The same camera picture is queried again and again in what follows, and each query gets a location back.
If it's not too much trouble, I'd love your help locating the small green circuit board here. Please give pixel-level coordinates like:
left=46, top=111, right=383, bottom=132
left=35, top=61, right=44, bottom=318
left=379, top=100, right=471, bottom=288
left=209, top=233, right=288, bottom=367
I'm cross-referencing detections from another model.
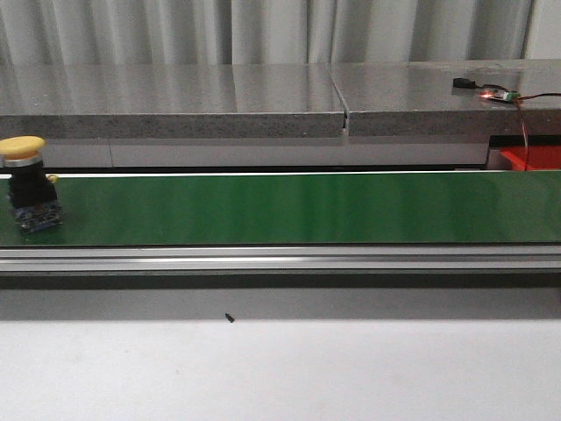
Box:
left=479, top=89, right=521, bottom=103

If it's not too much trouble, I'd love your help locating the black connector plug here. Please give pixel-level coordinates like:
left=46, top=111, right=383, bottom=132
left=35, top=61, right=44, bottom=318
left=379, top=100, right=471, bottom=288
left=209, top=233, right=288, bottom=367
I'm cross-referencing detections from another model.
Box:
left=452, top=77, right=479, bottom=89

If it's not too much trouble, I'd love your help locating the aluminium conveyor frame rail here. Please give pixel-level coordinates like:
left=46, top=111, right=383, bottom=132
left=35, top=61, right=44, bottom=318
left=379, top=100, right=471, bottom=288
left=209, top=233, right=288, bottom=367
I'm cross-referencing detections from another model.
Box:
left=1, top=244, right=560, bottom=275

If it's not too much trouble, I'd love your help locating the red plastic tray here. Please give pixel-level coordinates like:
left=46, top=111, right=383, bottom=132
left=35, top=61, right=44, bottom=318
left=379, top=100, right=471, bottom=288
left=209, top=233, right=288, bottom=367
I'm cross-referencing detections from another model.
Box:
left=500, top=146, right=561, bottom=171

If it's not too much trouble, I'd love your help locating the grey pleated curtain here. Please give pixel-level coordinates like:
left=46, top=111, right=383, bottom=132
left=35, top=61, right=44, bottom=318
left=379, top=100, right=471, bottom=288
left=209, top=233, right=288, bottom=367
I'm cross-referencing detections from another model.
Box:
left=1, top=0, right=560, bottom=65

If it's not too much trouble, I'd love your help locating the grey stone countertop slab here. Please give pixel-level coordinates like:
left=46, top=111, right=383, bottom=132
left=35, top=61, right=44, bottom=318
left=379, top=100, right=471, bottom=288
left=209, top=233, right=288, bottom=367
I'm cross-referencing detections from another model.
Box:
left=1, top=60, right=560, bottom=139

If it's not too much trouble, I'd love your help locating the green conveyor belt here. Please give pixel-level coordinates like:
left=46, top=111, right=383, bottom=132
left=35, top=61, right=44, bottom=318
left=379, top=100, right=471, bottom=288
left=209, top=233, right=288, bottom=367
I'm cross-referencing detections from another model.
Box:
left=1, top=171, right=560, bottom=246

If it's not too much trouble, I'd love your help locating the red black wire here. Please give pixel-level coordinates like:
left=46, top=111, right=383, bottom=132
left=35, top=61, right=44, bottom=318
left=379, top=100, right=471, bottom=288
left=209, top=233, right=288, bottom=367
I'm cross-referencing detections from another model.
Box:
left=472, top=82, right=561, bottom=173

